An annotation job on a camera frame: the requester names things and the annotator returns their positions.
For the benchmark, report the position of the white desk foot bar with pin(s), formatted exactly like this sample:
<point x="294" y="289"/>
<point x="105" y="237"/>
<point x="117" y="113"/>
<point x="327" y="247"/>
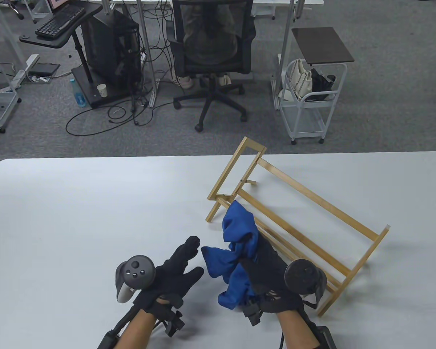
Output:
<point x="20" y="74"/>

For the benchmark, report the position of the computer monitor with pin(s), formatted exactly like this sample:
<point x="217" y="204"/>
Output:
<point x="58" y="3"/>

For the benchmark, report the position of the blue t-shirt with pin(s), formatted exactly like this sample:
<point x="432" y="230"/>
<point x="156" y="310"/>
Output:
<point x="239" y="225"/>

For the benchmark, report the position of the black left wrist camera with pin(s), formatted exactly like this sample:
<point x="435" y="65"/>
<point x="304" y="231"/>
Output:
<point x="172" y="323"/>

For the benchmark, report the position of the black flat floor box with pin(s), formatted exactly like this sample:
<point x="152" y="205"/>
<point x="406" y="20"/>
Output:
<point x="45" y="69"/>

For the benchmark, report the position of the person's left hand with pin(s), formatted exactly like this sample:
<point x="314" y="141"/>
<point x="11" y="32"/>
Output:
<point x="174" y="272"/>

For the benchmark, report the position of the black mesh office chair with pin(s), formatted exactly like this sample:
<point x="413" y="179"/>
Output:
<point x="210" y="69"/>

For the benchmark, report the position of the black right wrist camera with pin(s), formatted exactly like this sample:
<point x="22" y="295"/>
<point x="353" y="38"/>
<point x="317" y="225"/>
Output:
<point x="254" y="314"/>

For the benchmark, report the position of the black computer tower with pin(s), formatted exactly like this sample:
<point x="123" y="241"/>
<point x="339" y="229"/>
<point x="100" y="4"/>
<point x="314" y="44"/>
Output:
<point x="109" y="47"/>

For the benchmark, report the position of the person's right forearm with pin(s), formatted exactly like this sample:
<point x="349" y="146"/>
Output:
<point x="298" y="331"/>

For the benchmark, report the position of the white quilted handbag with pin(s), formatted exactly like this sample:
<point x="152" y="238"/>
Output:
<point x="298" y="80"/>

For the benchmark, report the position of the black bag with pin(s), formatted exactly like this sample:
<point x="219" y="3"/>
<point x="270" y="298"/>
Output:
<point x="321" y="85"/>

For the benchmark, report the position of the grey left hand controller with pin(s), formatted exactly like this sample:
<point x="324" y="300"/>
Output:
<point x="136" y="272"/>

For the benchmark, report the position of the wooden book rack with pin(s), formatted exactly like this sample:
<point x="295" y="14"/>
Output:
<point x="356" y="271"/>

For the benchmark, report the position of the blue water bottle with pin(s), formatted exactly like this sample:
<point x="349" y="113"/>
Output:
<point x="78" y="93"/>

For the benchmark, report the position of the white paper cup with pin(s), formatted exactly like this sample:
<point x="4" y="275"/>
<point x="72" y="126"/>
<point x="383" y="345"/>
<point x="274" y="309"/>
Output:
<point x="102" y="91"/>

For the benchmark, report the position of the person's right hand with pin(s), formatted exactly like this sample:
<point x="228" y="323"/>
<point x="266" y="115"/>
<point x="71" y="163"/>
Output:
<point x="269" y="272"/>

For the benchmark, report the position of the dark right hand controller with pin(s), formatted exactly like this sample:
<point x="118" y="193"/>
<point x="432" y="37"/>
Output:
<point x="301" y="276"/>

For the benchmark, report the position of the white rolling cart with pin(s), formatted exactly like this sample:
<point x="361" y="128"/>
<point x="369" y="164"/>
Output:
<point x="305" y="120"/>

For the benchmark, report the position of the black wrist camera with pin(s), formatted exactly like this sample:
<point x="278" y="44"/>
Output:
<point x="172" y="323"/>
<point x="254" y="314"/>

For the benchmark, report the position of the person's left forearm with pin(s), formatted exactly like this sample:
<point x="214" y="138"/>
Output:
<point x="134" y="331"/>

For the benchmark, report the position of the black rolling keyboard stand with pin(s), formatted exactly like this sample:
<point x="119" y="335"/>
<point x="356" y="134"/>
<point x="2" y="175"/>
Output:
<point x="51" y="41"/>

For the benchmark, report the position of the dark brown tabletop board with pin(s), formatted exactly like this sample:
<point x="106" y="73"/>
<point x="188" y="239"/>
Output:
<point x="321" y="43"/>

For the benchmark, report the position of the black keyboard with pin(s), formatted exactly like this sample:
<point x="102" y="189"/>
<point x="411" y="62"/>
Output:
<point x="58" y="21"/>

